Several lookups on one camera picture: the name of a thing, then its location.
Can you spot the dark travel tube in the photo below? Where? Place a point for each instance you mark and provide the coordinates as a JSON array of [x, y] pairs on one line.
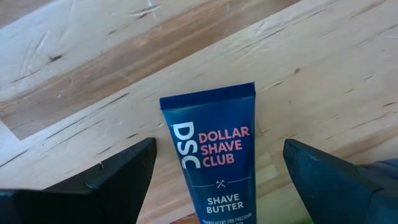
[[214, 149]]

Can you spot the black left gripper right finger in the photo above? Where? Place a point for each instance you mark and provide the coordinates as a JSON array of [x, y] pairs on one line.
[[326, 183]]

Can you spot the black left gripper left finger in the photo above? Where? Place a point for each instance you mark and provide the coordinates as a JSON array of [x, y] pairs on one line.
[[127, 174]]

